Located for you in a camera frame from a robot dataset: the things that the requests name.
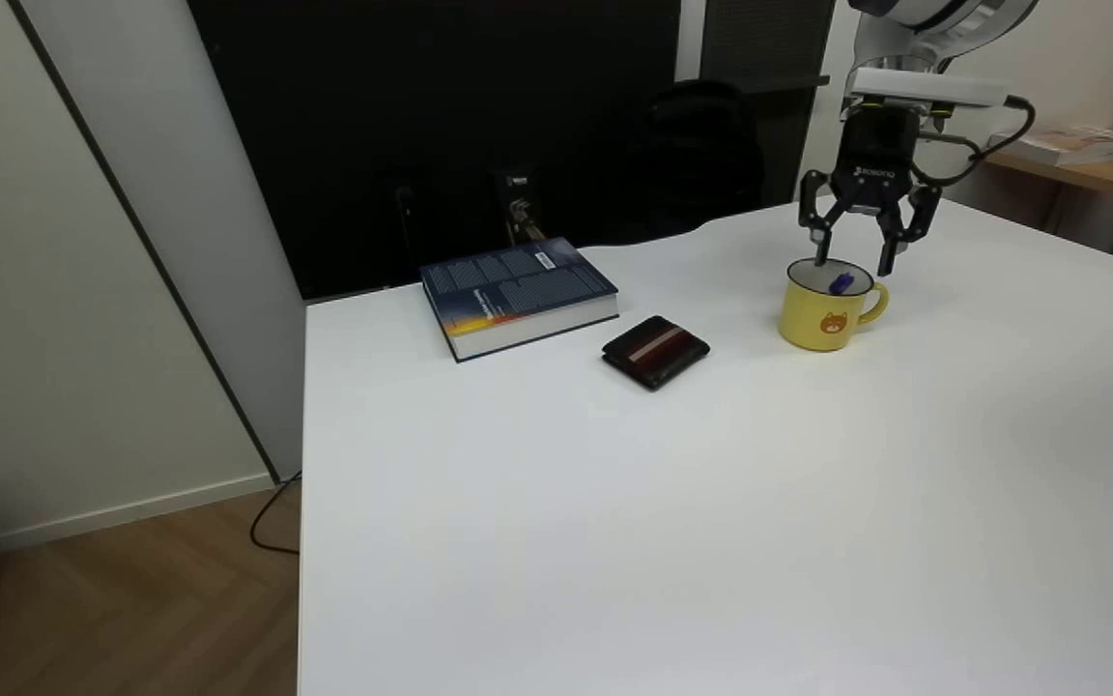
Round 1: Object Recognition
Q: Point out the black office chair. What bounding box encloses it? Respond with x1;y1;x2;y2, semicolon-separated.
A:
618;79;774;243

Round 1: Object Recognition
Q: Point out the large black board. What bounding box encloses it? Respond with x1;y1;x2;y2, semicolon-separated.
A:
184;0;684;303

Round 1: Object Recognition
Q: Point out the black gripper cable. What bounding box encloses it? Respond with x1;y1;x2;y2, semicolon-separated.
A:
912;88;1041;179

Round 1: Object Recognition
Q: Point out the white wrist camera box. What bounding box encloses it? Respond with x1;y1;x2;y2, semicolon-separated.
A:
848;67;1018;114

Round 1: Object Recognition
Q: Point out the dark grey partition panel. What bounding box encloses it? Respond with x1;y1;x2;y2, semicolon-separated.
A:
697;0;844;209

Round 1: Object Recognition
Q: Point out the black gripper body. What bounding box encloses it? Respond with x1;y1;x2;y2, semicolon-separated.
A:
830;102;926;204

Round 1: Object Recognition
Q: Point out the black floor cable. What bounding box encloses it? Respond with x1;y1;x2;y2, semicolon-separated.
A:
245;471;305;562

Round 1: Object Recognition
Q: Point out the yellow enamel mug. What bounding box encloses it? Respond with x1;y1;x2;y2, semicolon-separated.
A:
775;254;891;356

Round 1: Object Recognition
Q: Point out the white paper stack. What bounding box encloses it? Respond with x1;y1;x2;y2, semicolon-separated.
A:
1000;127;1082;172

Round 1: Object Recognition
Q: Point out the wooden desk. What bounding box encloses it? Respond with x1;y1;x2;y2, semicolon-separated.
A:
975;125;1113;218

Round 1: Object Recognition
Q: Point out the small tripod with camera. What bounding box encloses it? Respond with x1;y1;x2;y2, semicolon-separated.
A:
495;163;549;252

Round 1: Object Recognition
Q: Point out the black wallet with red stripe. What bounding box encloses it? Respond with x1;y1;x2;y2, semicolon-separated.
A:
600;315;715;393

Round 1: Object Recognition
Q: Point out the blue hardcover book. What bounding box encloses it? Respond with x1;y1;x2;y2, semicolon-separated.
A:
417;237;622;369

